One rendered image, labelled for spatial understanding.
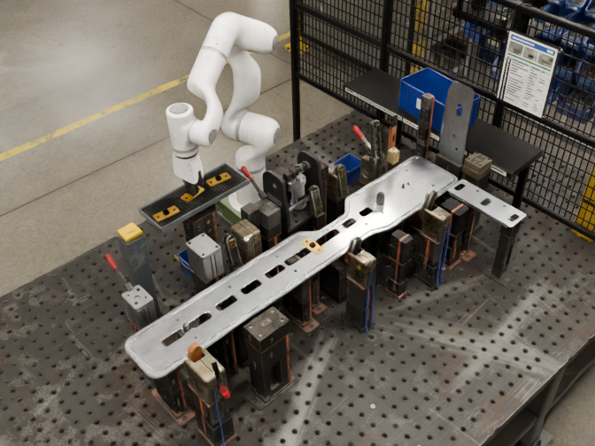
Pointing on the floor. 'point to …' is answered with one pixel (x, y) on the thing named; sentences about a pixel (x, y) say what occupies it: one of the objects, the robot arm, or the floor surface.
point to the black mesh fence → (451, 79)
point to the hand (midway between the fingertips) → (191, 188)
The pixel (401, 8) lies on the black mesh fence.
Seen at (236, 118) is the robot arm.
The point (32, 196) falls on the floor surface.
